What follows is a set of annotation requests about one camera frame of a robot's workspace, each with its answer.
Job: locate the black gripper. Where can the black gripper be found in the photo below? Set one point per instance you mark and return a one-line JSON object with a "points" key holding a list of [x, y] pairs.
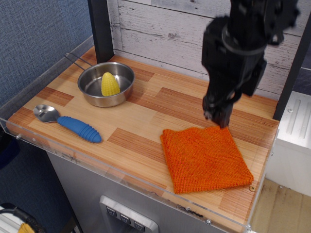
{"points": [[228, 70]]}

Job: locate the orange cloth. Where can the orange cloth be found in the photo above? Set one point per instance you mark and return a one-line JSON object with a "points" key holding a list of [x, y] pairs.
{"points": [[204, 159]]}

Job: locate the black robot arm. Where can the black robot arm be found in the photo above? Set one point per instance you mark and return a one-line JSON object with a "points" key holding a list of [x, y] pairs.
{"points": [[255, 24]]}

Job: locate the stainless steel pan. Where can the stainless steel pan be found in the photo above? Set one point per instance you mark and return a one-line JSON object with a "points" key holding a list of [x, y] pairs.
{"points": [[90, 82]]}

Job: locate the yellow toy corn cob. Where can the yellow toy corn cob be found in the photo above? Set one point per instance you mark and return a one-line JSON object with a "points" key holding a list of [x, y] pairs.
{"points": [[109, 85]]}

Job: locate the silver dispenser button panel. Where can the silver dispenser button panel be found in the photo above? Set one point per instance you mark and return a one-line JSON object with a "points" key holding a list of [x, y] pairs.
{"points": [[121, 219]]}

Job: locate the grey toy fridge cabinet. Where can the grey toy fridge cabinet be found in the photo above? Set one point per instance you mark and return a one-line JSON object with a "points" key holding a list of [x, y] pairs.
{"points": [[141, 184]]}

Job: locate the yellow object bottom left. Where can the yellow object bottom left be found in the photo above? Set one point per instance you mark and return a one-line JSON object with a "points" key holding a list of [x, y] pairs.
{"points": [[25, 228]]}

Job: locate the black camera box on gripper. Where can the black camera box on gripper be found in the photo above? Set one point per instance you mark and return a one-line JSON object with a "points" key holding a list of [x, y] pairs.
{"points": [[250, 86]]}

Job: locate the white aluminium rail block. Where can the white aluminium rail block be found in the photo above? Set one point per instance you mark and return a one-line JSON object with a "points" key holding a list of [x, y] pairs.
{"points": [[295, 124]]}

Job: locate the dark right frame post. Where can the dark right frame post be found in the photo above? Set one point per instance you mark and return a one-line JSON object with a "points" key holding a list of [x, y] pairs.
{"points": [[294, 71]]}

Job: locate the dark frame post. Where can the dark frame post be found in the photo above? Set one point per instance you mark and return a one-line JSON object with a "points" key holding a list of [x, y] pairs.
{"points": [[294, 71], [100, 23]]}

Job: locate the dark left frame post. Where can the dark left frame post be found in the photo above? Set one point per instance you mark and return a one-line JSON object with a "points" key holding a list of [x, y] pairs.
{"points": [[100, 23]]}

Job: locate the blue handled metal spoon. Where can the blue handled metal spoon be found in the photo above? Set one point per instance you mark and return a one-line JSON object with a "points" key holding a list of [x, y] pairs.
{"points": [[49, 114]]}

